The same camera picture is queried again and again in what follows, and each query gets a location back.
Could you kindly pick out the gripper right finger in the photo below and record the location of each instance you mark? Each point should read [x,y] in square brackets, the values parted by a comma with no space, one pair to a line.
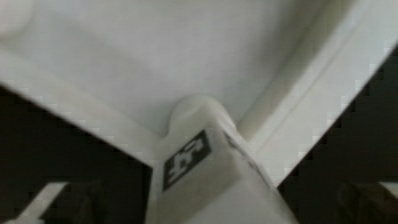
[367,204]

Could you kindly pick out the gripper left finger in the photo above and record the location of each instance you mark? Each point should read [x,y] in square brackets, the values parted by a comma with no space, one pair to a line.
[70,203]

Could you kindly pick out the white table leg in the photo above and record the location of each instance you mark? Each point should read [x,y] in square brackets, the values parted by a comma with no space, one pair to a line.
[210,186]

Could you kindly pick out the white square table top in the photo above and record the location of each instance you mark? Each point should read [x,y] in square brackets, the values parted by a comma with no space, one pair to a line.
[107,58]

